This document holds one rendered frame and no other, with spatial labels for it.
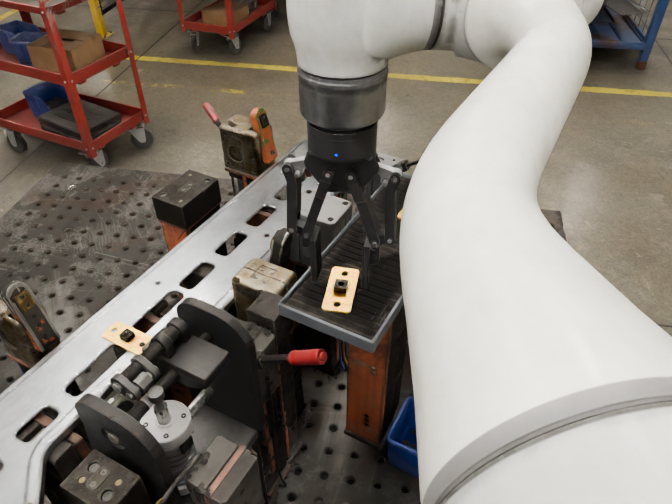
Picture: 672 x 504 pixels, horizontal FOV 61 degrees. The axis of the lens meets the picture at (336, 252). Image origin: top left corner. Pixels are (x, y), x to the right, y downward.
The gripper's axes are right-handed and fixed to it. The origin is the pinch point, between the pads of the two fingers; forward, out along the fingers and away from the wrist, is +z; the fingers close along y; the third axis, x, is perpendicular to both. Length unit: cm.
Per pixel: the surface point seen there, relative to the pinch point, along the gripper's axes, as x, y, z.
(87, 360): 5.9, 38.5, 21.3
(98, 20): -377, 265, 107
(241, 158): -58, 34, 23
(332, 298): 2.0, 0.8, 5.0
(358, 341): 8.4, -3.6, 5.4
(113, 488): 29.4, 19.1, 9.5
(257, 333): 2.5, 11.7, 13.5
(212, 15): -364, 161, 93
